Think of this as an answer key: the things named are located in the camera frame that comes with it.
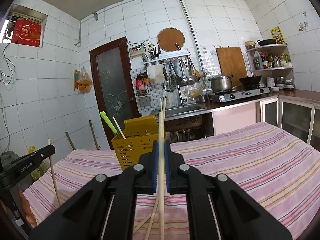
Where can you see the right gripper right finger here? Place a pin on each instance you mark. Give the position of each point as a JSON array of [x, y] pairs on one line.
[[217, 207]]

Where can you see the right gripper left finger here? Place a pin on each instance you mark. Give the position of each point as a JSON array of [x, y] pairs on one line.
[[105, 207]]

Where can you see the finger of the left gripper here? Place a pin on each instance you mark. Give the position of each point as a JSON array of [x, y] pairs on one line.
[[17, 170]]

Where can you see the green frog handle fork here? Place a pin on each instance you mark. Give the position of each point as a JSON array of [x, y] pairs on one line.
[[104, 116]]

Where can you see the person right hand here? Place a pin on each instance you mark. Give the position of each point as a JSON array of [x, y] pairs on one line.
[[26, 209]]

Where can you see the pink striped tablecloth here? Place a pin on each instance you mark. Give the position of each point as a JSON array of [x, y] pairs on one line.
[[278, 170]]

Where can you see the yellow perforated utensil holder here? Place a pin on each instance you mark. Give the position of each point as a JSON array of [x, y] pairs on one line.
[[138, 138]]

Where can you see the orange hanging bag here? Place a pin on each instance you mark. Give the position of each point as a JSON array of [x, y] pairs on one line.
[[84, 82]]

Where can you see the gas stove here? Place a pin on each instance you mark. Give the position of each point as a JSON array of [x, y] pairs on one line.
[[233, 95]]

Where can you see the steel sink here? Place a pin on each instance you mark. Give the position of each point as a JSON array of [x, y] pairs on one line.
[[183, 109]]

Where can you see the black wok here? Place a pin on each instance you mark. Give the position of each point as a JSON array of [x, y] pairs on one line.
[[250, 83]]

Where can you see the steel cooking pot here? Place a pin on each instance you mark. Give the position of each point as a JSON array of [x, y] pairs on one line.
[[221, 83]]

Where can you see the red box in window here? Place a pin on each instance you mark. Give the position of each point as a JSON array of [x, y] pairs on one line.
[[26, 32]]

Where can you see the dark brown door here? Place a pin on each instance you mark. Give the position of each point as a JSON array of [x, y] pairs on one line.
[[114, 91]]

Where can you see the rectangular wooden cutting board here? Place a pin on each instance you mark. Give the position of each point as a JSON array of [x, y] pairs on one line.
[[231, 62]]

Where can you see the corner shelf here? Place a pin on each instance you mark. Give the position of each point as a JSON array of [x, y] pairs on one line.
[[273, 64]]

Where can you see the round wooden board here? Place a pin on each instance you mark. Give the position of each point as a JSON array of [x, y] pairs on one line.
[[170, 39]]

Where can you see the wall utensil rack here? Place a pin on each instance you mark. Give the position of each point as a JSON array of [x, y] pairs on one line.
[[170, 55]]

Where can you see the yellow wall poster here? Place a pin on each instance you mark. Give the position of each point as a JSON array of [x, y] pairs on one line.
[[277, 35]]

